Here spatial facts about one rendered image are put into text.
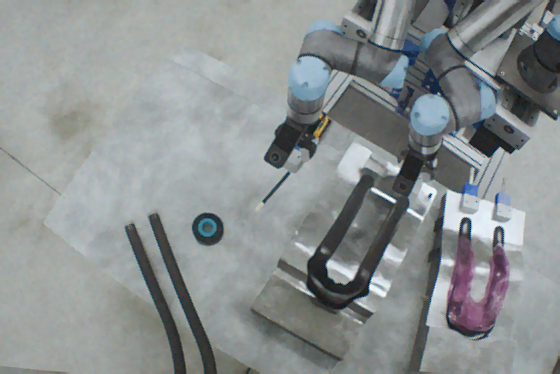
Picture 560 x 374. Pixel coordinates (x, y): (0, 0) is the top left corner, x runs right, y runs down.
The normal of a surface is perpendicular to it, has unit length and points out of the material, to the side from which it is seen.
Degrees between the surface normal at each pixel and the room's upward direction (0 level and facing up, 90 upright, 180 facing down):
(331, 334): 0
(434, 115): 11
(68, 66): 0
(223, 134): 0
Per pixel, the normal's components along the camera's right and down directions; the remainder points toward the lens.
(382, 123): 0.04, -0.35
